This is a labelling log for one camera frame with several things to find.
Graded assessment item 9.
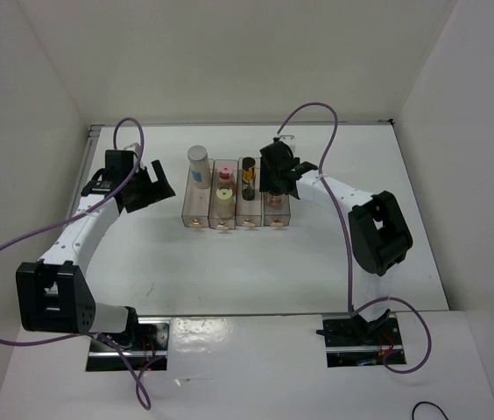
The pink-lid spice jar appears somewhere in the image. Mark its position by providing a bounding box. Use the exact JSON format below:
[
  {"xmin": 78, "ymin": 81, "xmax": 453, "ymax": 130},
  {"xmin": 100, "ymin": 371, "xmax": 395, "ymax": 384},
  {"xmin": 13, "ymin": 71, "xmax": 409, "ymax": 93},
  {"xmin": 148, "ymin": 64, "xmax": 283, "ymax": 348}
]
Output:
[{"xmin": 216, "ymin": 164, "xmax": 235, "ymax": 187}]

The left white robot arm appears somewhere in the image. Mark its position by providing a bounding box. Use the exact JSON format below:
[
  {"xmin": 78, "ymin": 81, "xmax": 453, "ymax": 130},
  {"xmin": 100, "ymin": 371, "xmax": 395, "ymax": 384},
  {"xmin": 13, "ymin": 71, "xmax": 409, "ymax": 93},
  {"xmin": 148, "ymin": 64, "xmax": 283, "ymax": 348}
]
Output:
[{"xmin": 16, "ymin": 150, "xmax": 175, "ymax": 350}]

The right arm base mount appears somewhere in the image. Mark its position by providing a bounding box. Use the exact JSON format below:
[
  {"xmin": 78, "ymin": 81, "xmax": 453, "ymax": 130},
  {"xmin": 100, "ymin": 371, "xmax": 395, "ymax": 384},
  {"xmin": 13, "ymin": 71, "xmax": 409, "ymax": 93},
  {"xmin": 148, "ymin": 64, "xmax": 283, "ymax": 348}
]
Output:
[{"xmin": 315, "ymin": 315, "xmax": 406, "ymax": 368}]

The yellow-lid spice jar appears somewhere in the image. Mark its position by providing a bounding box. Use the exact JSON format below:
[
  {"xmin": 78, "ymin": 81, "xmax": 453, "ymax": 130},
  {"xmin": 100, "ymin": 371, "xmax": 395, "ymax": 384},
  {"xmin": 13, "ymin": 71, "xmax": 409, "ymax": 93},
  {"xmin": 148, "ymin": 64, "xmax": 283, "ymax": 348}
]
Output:
[{"xmin": 215, "ymin": 186, "xmax": 235, "ymax": 220}]

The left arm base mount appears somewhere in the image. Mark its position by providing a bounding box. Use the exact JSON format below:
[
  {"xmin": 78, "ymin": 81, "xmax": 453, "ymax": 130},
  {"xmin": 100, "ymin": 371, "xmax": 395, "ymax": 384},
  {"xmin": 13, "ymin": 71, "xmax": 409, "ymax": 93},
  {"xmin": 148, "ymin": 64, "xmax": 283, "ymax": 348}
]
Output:
[{"xmin": 86, "ymin": 316, "xmax": 171, "ymax": 373}]

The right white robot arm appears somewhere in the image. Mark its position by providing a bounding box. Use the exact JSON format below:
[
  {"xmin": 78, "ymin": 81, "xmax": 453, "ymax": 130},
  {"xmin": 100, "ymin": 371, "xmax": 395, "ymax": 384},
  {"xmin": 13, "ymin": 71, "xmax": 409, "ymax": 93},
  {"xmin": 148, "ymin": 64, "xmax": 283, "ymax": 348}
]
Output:
[{"xmin": 260, "ymin": 137, "xmax": 413, "ymax": 344}]

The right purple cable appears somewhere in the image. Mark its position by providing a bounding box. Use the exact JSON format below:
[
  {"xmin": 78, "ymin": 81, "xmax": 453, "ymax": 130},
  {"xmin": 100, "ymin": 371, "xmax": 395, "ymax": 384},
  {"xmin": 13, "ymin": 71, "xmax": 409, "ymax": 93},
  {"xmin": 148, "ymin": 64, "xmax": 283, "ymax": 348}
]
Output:
[{"xmin": 276, "ymin": 102, "xmax": 432, "ymax": 375}]

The white-lid red-label spice jar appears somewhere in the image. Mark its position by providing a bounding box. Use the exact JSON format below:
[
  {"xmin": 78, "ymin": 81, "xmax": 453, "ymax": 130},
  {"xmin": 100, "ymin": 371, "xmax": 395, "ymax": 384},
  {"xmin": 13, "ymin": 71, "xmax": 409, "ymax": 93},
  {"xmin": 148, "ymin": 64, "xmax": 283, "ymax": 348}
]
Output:
[{"xmin": 265, "ymin": 192, "xmax": 285, "ymax": 208}]

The tall silver-lid blue-label spice jar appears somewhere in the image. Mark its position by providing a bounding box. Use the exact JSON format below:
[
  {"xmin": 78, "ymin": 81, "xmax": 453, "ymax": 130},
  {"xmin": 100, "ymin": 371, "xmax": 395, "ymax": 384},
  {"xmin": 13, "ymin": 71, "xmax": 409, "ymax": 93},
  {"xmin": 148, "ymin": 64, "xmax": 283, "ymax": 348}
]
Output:
[{"xmin": 187, "ymin": 145, "xmax": 211, "ymax": 189}]

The black cable on floor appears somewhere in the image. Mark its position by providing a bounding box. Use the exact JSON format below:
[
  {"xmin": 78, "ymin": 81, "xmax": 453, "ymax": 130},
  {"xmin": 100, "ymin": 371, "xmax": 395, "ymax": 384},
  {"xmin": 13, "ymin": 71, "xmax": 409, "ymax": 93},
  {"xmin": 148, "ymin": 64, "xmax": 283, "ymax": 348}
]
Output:
[{"xmin": 412, "ymin": 401, "xmax": 449, "ymax": 420}]

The black-cap gold-band pepper bottle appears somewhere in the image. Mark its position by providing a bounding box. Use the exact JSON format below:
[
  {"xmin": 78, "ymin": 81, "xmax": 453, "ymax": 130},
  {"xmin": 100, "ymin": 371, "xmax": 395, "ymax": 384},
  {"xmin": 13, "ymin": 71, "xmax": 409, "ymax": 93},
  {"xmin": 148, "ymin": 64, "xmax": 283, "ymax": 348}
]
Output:
[{"xmin": 242, "ymin": 157, "xmax": 256, "ymax": 201}]

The clear bin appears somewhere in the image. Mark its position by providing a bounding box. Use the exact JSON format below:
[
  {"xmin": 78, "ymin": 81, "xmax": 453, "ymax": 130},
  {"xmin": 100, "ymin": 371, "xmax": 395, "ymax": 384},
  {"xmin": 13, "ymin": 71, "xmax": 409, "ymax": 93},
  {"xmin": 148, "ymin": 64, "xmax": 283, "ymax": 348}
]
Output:
[
  {"xmin": 235, "ymin": 157, "xmax": 263, "ymax": 229},
  {"xmin": 181, "ymin": 158, "xmax": 214, "ymax": 228},
  {"xmin": 261, "ymin": 189, "xmax": 291, "ymax": 228},
  {"xmin": 208, "ymin": 159, "xmax": 237, "ymax": 230}
]

